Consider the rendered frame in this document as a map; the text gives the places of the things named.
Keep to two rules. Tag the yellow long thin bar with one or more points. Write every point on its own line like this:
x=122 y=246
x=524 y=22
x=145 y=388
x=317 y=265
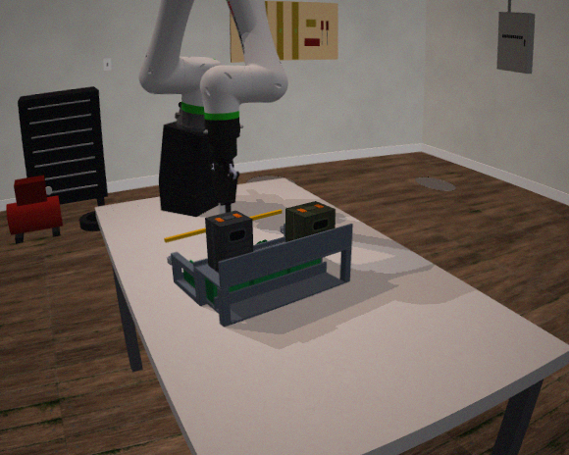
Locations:
x=195 y=232

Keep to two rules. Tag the green open bin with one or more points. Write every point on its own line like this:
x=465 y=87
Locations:
x=211 y=288
x=275 y=275
x=303 y=266

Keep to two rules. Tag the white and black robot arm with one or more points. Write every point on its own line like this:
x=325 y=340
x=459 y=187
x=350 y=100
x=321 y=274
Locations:
x=223 y=88

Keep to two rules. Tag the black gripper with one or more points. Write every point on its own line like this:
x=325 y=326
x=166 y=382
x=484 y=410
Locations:
x=224 y=177

